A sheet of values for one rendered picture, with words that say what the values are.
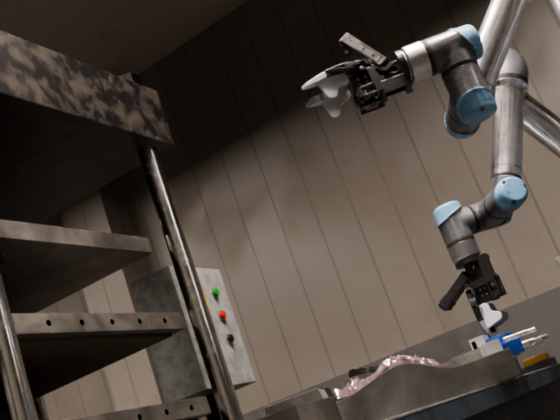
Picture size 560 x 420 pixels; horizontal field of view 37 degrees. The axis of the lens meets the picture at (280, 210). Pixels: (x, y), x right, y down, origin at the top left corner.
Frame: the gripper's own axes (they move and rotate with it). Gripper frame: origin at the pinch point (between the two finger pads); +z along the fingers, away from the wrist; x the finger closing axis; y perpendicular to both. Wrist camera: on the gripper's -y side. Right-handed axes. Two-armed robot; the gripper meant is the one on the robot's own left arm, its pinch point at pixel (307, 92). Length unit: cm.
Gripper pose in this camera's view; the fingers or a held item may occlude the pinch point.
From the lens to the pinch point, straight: 172.3
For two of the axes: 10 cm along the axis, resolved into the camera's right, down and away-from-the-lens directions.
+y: 3.1, 8.6, -4.1
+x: 1.6, 3.8, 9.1
